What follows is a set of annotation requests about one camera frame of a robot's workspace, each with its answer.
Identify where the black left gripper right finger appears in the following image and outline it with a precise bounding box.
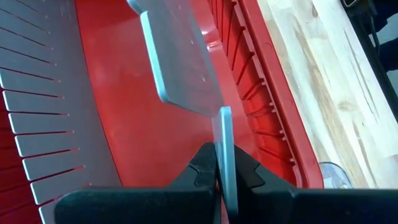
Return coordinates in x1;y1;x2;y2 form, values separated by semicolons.
233;145;398;224

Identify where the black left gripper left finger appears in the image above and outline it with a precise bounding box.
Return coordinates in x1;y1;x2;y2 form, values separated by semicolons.
54;142;223;224

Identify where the large red plastic bin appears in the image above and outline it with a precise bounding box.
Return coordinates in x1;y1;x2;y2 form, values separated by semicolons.
0;0;326;224

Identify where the clear plastic tray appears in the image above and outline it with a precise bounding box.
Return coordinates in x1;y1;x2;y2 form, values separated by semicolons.
320;161;354;190

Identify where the black aluminium rig frame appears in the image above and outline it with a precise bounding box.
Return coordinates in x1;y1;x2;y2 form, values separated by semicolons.
340;0;398;122

